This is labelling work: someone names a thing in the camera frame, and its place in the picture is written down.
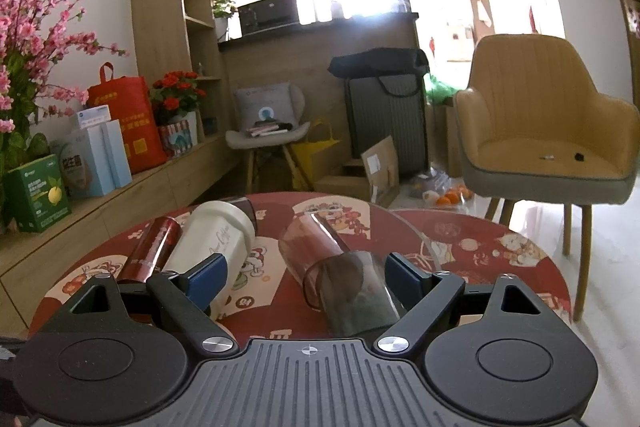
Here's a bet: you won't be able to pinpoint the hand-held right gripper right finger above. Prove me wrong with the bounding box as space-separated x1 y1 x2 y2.
376 252 548 355

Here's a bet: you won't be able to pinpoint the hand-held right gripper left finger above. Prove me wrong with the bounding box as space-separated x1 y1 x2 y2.
65 253 240 356

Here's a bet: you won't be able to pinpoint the clear smoky glass cup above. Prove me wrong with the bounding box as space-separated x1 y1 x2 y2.
277 213 401 337

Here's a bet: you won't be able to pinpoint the white cup with lid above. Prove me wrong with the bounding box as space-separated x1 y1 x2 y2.
162 201 258 293

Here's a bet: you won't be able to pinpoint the dark cup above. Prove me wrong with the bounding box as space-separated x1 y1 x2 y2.
219 196 258 235

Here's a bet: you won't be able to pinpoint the red metal tumbler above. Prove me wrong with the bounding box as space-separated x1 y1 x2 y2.
116 216 193 285

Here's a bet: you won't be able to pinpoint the round red patterned table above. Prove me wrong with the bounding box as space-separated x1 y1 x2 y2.
30 192 573 348

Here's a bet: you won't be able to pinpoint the oranges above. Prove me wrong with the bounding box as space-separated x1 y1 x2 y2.
435 188 476 208

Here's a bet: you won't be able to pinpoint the low wooden cabinet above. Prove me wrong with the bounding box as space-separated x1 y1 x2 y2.
0 132 241 335

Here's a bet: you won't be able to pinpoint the flat cardboard box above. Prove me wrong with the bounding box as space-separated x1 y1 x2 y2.
314 159 371 202

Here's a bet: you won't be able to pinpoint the open cardboard box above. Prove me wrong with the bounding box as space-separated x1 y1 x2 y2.
361 136 401 208

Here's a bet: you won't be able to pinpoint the yellow paper bag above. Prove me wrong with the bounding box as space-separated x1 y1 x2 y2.
290 119 341 190

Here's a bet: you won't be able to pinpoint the blue and white box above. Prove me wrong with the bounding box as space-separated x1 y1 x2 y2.
75 119 133 198

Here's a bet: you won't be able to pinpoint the white printed package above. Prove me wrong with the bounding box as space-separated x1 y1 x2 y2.
50 139 96 200

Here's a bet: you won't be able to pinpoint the red gift bag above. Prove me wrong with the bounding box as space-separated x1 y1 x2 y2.
87 62 168 175

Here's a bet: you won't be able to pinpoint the grey printed cushion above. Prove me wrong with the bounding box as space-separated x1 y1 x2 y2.
234 83 293 132

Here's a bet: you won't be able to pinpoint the green box with fruit print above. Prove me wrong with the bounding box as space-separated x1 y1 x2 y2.
7 153 72 234

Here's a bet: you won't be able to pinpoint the red rose plant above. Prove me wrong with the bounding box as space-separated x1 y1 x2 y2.
149 70 207 158

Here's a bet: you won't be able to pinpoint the green plastic bag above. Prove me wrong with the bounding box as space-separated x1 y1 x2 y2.
425 74 458 105

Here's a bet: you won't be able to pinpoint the grey chair with wooden legs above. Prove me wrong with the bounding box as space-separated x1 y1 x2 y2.
225 84 313 195

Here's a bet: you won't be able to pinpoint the small white box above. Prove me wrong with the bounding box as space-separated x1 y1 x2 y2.
76 104 112 128

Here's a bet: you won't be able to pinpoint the yellow armchair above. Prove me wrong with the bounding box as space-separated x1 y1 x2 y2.
452 34 640 323

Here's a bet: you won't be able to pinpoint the black bag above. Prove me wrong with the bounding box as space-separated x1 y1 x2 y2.
327 48 431 98

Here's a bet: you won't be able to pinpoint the wooden bar counter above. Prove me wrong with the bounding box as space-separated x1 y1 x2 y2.
217 12 421 188

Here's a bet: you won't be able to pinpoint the small green potted plant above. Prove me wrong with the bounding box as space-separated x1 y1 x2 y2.
211 0 238 42

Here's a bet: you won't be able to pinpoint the black printer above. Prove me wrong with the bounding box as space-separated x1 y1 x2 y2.
237 0 301 35

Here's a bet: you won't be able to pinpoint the pink blossom plant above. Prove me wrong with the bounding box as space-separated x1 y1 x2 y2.
0 0 128 228

